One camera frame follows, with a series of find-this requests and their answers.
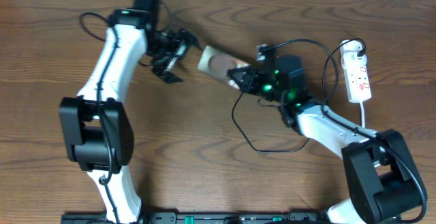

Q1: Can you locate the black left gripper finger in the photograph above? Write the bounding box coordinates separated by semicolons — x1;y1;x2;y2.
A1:
179;28;202;50
160;71;183;83

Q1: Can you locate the black USB charging cable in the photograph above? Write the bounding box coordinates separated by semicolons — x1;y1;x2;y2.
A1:
231;37;367;154

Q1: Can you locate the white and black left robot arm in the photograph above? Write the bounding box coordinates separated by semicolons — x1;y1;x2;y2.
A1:
59;0;199;223

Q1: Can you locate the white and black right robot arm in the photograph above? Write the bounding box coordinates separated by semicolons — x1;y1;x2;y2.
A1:
227;55;427;223

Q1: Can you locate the white power strip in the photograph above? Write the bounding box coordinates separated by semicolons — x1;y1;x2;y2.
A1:
340;39;372;103

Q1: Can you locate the white power strip cord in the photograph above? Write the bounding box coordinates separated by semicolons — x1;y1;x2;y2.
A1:
359;101;366;129

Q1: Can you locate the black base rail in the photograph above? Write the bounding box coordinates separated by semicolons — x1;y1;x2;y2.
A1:
61;210;341;224

